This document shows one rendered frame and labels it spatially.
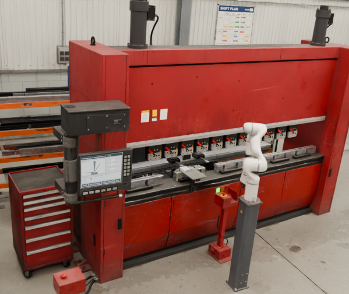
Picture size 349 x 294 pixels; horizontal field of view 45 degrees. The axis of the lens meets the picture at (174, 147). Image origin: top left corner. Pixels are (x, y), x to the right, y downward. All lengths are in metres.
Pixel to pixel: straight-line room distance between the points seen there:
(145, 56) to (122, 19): 4.37
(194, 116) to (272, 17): 5.86
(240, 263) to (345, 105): 2.56
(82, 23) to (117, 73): 4.49
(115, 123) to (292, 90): 2.63
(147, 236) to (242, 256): 1.03
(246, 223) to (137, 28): 2.09
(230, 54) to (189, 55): 0.52
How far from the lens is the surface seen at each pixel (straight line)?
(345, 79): 5.78
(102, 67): 3.65
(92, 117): 3.32
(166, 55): 4.13
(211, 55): 4.43
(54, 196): 4.30
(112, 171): 3.52
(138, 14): 4.04
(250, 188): 4.08
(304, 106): 5.62
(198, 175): 4.56
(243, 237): 4.29
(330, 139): 5.99
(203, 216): 4.99
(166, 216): 4.68
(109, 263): 4.49
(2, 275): 4.86
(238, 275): 4.54
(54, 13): 8.02
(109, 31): 8.30
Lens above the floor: 2.88
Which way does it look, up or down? 21 degrees down
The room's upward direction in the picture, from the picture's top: 4 degrees clockwise
